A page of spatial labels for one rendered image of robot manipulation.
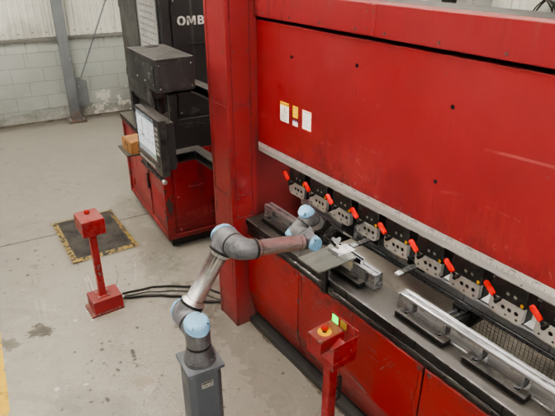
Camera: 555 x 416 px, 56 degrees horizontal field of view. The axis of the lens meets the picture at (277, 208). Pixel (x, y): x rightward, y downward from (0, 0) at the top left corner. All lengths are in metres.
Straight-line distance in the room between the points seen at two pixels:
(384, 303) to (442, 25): 1.38
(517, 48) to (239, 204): 2.07
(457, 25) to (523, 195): 0.67
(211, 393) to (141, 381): 1.09
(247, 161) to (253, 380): 1.42
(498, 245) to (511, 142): 0.42
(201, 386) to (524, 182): 1.64
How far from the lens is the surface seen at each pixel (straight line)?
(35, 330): 4.32
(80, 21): 9.10
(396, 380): 2.83
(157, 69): 3.15
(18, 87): 9.13
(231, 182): 3.38
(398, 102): 2.40
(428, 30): 2.24
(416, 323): 2.65
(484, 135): 2.14
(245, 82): 3.25
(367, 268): 2.87
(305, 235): 2.54
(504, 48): 2.04
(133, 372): 3.75
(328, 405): 2.98
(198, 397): 2.64
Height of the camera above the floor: 2.51
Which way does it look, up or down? 26 degrees down
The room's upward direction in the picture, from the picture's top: straight up
